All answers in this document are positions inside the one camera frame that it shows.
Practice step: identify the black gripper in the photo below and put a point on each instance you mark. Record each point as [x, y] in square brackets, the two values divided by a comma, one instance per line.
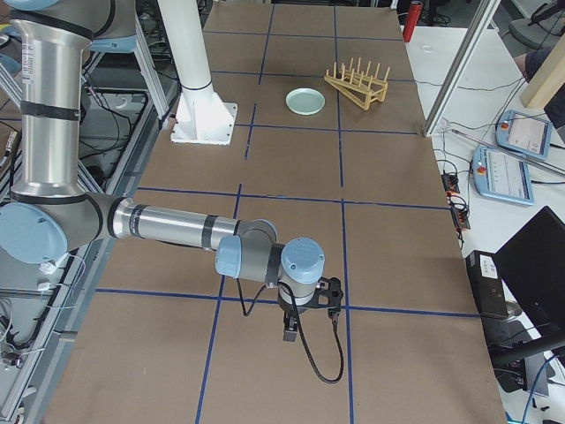
[292, 313]

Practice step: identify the light green plate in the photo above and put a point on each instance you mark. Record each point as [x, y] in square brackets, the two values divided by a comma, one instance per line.
[305, 101]

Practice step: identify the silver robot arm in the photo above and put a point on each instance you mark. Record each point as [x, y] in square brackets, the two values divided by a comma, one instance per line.
[50, 214]

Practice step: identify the wooden plate rack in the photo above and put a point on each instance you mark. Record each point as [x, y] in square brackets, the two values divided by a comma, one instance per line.
[363, 84]

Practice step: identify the orange black connector lower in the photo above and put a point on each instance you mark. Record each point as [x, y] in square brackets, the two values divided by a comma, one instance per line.
[460, 216]

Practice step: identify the orange black connector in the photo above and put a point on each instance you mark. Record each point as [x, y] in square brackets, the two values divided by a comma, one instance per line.
[450, 183]
[460, 216]

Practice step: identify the black computer box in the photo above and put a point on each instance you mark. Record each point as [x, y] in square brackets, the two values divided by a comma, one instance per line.
[487, 288]

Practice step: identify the orange black connector upper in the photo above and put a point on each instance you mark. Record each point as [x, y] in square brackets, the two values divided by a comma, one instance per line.
[450, 183]

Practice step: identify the black monitor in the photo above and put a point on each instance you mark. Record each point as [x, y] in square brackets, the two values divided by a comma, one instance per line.
[531, 264]

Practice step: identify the near teach pendant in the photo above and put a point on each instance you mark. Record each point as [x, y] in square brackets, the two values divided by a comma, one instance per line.
[501, 177]

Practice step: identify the teach pendant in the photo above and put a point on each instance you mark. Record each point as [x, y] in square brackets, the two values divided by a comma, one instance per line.
[524, 134]
[501, 177]

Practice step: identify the far teach pendant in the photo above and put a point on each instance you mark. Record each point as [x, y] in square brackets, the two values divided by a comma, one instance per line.
[524, 134]

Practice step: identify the red water bottle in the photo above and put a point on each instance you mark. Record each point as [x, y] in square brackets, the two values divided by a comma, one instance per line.
[412, 19]

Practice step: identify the seated person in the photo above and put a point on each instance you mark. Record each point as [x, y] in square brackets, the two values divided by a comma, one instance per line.
[529, 63]

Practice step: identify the wooden beam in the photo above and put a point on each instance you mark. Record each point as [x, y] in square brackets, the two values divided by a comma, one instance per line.
[547, 80]

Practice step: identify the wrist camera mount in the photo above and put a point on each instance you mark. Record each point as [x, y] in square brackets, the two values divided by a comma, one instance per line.
[327, 295]

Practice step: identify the aluminium frame post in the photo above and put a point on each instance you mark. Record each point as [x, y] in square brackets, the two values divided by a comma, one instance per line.
[479, 24]

